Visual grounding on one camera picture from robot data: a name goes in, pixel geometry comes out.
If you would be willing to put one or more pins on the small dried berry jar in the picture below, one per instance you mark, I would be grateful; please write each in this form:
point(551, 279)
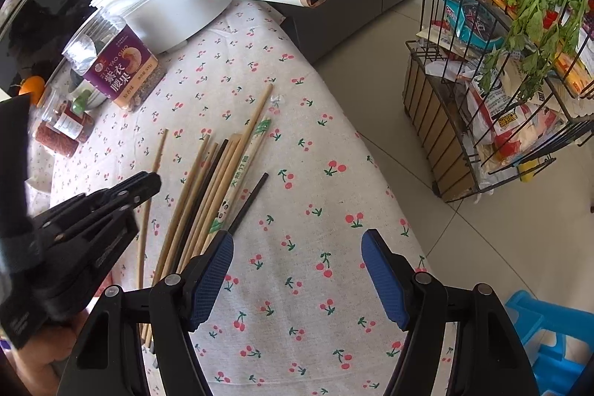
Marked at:
point(72, 120)

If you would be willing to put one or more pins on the white bowl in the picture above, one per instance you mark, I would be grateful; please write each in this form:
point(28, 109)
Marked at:
point(95, 97)

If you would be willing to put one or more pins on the large goji berry jar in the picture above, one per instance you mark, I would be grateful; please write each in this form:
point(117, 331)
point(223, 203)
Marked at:
point(53, 141)

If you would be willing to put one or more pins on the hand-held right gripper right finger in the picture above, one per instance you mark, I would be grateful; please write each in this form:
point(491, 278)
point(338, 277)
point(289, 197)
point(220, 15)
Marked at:
point(385, 280)

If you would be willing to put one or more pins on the bunch of wooden chopsticks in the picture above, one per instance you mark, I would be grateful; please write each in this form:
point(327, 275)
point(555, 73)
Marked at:
point(262, 106)

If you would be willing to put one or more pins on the cherry print tablecloth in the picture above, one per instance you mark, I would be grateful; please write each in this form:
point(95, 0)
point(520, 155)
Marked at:
point(301, 192)

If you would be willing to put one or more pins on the clear plastic scrap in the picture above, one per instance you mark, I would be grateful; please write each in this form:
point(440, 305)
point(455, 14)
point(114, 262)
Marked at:
point(278, 101)

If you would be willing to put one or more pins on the orange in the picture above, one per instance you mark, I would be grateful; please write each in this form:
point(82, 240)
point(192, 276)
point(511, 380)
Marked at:
point(31, 89)

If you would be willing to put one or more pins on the black chopstick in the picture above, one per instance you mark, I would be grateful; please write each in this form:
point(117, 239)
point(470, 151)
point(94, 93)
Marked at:
point(250, 201)
point(209, 187)

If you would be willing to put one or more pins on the black microwave oven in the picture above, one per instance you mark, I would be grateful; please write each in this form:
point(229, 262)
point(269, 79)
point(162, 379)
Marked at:
point(46, 20)

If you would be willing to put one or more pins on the person's left hand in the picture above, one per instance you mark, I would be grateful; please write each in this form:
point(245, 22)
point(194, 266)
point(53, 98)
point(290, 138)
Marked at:
point(44, 359)

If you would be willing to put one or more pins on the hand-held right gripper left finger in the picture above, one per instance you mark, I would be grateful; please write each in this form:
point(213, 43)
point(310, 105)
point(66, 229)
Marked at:
point(211, 280)

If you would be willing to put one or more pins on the paper chopsticks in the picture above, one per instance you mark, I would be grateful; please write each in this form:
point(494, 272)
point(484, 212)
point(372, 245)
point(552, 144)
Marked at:
point(241, 173)

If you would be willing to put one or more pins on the blue plastic stool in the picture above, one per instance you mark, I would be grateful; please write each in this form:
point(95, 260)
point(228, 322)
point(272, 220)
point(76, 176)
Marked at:
point(552, 331)

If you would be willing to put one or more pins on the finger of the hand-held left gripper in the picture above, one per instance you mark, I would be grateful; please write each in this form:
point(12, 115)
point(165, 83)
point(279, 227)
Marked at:
point(125, 192)
point(102, 247)

